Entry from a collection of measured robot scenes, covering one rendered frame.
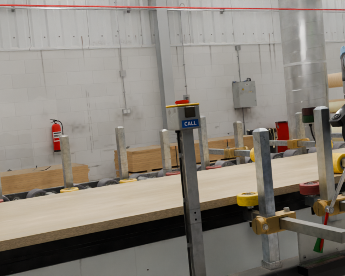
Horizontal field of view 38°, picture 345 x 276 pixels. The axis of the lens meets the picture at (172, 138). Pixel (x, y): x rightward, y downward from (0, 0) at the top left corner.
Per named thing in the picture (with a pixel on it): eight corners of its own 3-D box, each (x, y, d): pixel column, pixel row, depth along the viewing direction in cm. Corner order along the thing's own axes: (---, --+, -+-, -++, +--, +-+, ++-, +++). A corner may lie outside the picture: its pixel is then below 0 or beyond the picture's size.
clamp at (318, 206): (354, 210, 168) (353, 195, 168) (324, 217, 162) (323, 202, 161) (341, 208, 173) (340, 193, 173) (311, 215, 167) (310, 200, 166)
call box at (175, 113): (201, 130, 139) (199, 102, 139) (179, 133, 136) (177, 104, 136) (189, 130, 145) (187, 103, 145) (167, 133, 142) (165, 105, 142)
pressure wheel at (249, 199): (264, 223, 172) (261, 189, 171) (262, 229, 164) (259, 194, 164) (240, 224, 174) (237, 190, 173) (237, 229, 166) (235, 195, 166)
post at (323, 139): (339, 252, 166) (328, 105, 163) (332, 254, 164) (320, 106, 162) (332, 249, 169) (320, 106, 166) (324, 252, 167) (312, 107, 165)
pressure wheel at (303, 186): (329, 213, 177) (327, 181, 176) (312, 218, 173) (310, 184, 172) (314, 211, 184) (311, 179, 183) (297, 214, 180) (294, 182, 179)
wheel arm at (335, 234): (351, 244, 133) (350, 228, 133) (341, 247, 132) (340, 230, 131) (251, 220, 172) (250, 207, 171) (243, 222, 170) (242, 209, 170)
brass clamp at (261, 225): (298, 228, 156) (297, 212, 156) (263, 236, 150) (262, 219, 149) (285, 224, 161) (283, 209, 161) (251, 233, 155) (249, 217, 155)
